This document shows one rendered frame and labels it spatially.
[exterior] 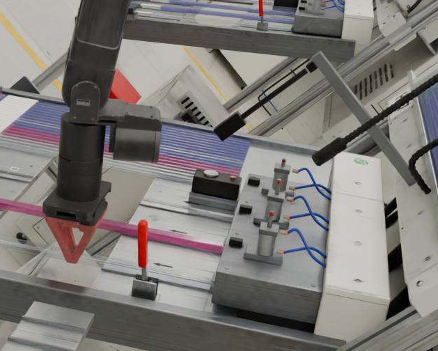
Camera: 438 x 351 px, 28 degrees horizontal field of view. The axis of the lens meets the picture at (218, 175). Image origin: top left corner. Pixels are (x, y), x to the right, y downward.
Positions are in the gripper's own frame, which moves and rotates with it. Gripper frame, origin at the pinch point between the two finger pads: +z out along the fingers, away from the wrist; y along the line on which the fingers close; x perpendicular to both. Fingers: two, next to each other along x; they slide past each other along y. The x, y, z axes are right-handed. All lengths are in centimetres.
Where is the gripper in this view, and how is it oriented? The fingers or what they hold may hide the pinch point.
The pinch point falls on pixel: (74, 253)
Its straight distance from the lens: 119.9
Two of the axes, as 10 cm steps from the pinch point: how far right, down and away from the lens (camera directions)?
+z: -1.3, 9.1, 3.9
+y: 1.5, -3.7, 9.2
